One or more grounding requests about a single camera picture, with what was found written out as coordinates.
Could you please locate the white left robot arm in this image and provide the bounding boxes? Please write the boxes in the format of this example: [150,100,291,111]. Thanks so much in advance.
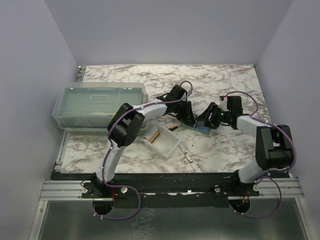
[90,80,195,198]

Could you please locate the yellow black utility knife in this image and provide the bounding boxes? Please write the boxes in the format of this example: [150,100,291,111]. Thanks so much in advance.
[169,125,178,132]

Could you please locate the small metal cylinder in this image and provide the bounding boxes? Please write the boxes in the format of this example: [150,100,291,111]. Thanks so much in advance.
[184,152,193,163]

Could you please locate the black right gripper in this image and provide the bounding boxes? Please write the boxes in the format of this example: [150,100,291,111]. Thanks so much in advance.
[195,102,232,130]

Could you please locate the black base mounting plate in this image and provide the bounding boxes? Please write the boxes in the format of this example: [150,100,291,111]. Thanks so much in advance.
[51,172,259,208]

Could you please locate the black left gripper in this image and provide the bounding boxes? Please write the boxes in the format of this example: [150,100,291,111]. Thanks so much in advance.
[172,100,195,124]

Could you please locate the clear plastic storage box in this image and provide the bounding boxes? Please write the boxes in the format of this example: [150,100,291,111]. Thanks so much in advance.
[52,82,149,132]

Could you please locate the aluminium extrusion rail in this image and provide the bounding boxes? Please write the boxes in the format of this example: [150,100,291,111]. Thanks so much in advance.
[39,180,113,202]

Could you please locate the clear small plastic tray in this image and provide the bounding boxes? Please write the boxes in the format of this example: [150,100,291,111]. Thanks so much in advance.
[142,125,182,160]

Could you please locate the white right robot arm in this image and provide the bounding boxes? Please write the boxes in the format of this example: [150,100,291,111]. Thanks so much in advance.
[196,95,297,196]

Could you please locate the gold card in tray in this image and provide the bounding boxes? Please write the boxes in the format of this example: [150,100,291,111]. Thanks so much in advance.
[148,129,160,144]

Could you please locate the green leather card holder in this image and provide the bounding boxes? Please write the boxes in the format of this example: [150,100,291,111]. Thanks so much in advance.
[181,120,211,135]

